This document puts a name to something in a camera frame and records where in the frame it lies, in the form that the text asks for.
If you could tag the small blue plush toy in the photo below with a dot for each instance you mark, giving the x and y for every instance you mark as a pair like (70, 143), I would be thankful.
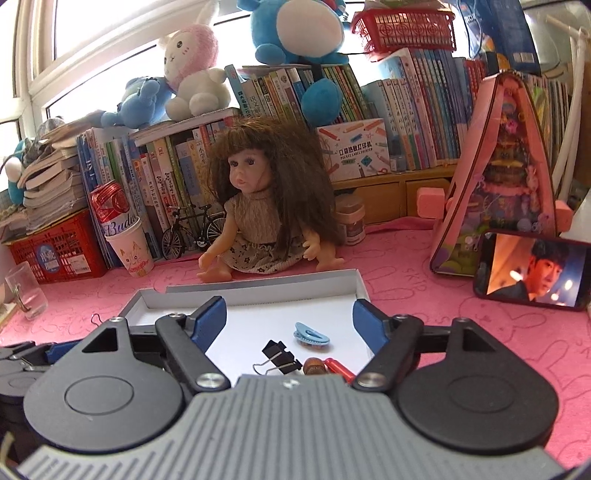
(138, 101)

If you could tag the red drink can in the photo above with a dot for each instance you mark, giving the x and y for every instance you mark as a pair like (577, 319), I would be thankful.
(108, 205)

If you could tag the blue and white plush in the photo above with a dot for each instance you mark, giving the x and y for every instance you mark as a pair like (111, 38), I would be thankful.
(16, 175)

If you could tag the blue cardboard box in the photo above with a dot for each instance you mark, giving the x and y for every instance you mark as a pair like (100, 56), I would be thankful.
(503, 32)

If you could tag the red plastic clip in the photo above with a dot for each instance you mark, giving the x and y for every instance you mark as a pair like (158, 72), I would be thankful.
(339, 369)

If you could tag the brown nut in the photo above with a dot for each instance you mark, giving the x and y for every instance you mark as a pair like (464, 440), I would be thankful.
(314, 367)

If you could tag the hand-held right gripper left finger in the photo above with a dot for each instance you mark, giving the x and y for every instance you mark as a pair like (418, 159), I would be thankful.
(207, 323)

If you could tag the small red plastic basket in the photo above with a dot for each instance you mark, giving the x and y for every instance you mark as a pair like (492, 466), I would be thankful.
(406, 27)

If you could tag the wooden drawer unit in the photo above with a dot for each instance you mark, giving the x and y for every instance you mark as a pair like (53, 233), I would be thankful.
(392, 194)

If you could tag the stack of flat-lying books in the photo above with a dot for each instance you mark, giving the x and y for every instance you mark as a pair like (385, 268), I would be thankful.
(51, 184)

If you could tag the large black binder clip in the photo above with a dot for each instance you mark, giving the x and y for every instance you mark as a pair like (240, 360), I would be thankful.
(279, 355)

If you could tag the white plastic pipe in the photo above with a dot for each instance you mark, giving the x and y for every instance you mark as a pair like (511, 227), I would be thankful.
(572, 115)

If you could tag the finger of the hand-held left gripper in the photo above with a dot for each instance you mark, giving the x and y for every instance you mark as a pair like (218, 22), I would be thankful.
(51, 354)

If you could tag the white shelf board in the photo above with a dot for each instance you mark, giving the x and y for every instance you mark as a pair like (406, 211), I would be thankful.
(184, 122)

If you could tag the brown-haired doll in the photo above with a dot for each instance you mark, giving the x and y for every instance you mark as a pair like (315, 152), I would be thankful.
(258, 207)

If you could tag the pink and white rabbit plush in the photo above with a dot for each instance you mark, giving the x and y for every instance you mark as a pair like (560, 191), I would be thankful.
(194, 69)

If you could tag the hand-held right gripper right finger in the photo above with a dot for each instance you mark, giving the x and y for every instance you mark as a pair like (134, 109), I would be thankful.
(369, 323)

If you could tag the white paper cup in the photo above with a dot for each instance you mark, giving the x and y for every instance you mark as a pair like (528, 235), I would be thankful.
(131, 251)

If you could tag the blue hair clip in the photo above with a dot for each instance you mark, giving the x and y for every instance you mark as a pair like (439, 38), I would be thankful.
(311, 334)

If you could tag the pink triangular toy house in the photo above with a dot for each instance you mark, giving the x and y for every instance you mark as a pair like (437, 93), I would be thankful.
(503, 184)

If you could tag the small brown-lidded jar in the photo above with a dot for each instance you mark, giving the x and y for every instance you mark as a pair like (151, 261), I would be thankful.
(351, 221)

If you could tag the clear glass cup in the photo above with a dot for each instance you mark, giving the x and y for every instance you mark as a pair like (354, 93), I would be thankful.
(25, 290)

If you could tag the white cardboard box tray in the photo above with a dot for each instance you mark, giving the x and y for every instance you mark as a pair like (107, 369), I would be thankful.
(277, 323)

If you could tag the black smartphone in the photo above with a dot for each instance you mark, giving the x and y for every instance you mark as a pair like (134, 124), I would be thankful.
(535, 272)

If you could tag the white printed carton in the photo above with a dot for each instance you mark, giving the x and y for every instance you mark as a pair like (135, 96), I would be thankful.
(355, 152)

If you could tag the black miniature bicycle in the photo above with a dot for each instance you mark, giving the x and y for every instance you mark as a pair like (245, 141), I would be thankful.
(194, 230)

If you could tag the large red plastic basket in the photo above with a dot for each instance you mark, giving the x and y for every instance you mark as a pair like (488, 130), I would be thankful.
(55, 254)

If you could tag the big blue plush toy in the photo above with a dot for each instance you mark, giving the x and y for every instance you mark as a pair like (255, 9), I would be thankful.
(295, 32)

